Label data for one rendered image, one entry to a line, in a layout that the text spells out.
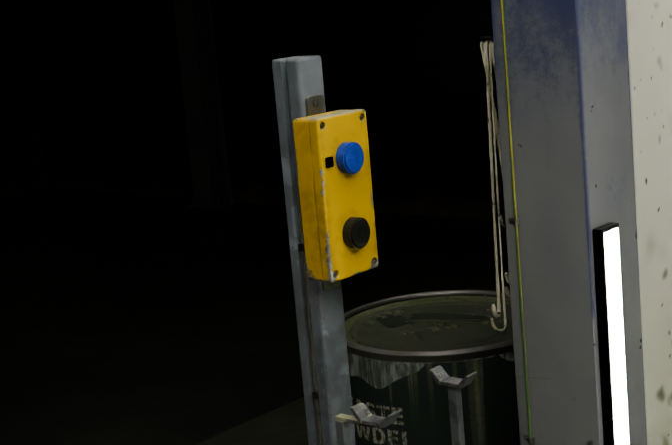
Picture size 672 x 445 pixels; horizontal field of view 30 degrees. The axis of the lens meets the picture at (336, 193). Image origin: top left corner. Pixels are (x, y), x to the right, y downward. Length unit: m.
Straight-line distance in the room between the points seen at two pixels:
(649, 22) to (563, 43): 0.27
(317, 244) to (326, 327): 0.16
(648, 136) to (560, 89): 0.27
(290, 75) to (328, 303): 0.37
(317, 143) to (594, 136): 0.59
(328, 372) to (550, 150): 0.59
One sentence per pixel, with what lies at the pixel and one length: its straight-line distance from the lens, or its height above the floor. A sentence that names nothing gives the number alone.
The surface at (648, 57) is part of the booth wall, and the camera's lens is 2.47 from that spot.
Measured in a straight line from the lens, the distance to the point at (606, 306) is 2.33.
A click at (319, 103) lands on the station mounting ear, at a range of 2.00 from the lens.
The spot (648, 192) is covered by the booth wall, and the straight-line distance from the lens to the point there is 2.48.
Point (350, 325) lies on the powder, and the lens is 3.29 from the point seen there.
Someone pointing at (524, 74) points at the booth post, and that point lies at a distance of 2.31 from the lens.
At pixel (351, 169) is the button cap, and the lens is 1.95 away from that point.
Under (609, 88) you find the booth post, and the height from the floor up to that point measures 1.52.
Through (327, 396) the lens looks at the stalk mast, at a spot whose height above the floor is 1.09.
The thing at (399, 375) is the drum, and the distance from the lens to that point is 2.99.
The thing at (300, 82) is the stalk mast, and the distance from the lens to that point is 1.97.
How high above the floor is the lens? 1.76
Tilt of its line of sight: 10 degrees down
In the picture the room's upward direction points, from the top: 5 degrees counter-clockwise
